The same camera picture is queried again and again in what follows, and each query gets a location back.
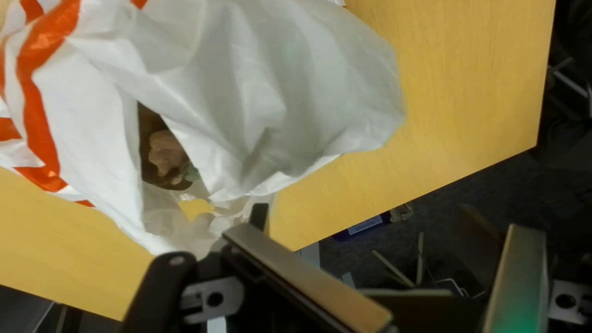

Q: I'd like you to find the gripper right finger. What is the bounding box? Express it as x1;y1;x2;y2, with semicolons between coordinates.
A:
481;221;551;333

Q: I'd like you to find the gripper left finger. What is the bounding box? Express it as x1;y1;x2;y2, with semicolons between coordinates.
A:
220;221;394;333

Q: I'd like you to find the brown plush toy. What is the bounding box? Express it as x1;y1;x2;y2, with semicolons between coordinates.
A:
137;103;200;192

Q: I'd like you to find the white and orange plastic bag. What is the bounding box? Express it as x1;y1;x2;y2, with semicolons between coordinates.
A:
0;0;409;260

